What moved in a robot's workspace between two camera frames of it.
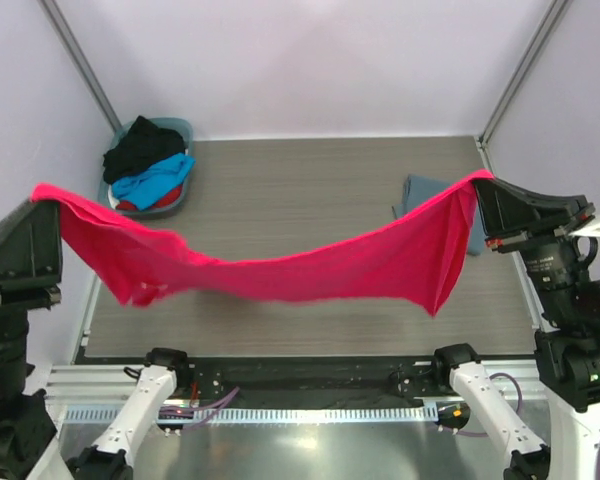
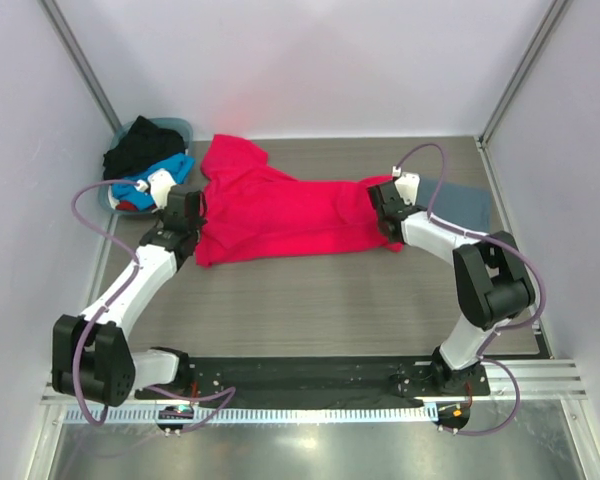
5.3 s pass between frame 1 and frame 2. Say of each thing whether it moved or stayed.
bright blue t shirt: stayed
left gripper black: moved
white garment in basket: stayed
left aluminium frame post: stayed
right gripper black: moved
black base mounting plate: stayed
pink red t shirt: moved
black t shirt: stayed
